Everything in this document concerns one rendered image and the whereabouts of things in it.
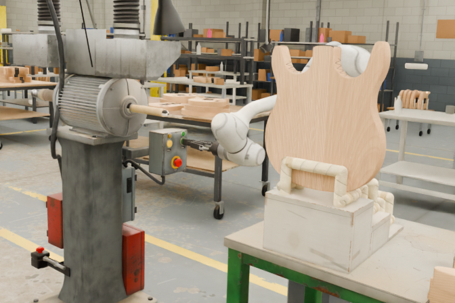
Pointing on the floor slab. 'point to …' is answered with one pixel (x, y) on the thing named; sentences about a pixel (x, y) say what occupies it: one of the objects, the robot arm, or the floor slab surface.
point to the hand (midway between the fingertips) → (189, 142)
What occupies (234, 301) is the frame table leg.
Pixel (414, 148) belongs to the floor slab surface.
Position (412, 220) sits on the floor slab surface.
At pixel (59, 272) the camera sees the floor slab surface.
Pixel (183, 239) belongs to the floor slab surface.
